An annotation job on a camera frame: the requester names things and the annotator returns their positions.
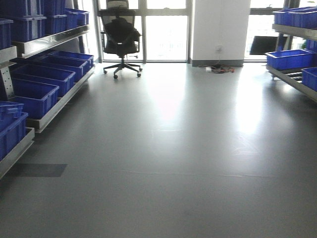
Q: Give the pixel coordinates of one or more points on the right rack blue bin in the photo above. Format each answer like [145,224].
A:
[291,59]

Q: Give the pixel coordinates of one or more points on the steel flow rack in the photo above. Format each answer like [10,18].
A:
[26,50]
[302,79]

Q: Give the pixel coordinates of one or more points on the black office chair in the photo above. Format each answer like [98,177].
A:
[120,35]

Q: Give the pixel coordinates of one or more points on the left steel flow rack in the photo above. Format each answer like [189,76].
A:
[26,50]

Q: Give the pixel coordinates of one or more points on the left side blue bins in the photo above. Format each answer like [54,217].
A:
[42,79]

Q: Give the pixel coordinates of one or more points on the right steel flow rack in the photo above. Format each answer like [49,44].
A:
[302,79]

